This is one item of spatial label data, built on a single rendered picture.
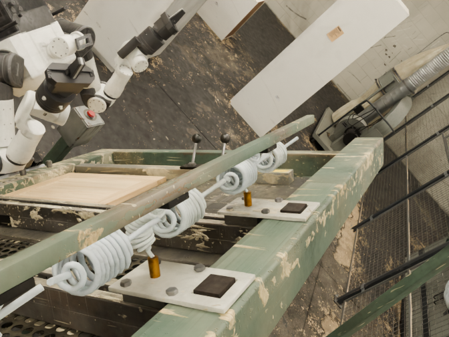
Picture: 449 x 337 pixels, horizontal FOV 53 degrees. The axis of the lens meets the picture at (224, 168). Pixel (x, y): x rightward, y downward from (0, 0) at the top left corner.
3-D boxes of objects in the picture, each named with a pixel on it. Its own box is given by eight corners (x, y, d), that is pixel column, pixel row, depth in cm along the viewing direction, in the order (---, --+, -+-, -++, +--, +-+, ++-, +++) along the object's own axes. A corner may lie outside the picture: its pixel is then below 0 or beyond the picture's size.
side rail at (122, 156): (123, 171, 219) (120, 148, 216) (355, 180, 167) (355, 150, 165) (115, 174, 214) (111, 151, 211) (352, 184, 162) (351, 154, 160)
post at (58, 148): (8, 207, 262) (72, 131, 224) (14, 216, 262) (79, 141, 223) (-1, 210, 257) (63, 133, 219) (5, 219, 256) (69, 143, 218)
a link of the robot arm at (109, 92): (128, 85, 181) (107, 118, 191) (132, 72, 188) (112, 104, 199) (103, 72, 177) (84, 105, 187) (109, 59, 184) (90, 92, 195)
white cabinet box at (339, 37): (243, 89, 591) (374, -32, 486) (272, 122, 595) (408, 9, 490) (228, 101, 539) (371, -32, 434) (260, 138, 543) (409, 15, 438)
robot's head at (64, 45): (42, 43, 146) (62, 33, 142) (61, 37, 155) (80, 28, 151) (52, 62, 148) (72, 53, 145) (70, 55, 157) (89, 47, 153)
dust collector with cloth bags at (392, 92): (321, 112, 761) (439, 19, 648) (348, 143, 766) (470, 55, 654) (306, 140, 643) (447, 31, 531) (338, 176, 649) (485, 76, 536)
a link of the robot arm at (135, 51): (162, 57, 177) (141, 75, 180) (150, 38, 181) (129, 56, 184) (145, 45, 167) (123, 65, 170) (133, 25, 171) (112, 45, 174)
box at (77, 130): (73, 125, 227) (91, 103, 217) (87, 144, 226) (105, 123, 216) (55, 130, 216) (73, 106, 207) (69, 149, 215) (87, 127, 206)
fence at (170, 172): (84, 172, 196) (82, 163, 195) (294, 180, 152) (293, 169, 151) (75, 174, 192) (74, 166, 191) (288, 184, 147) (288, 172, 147)
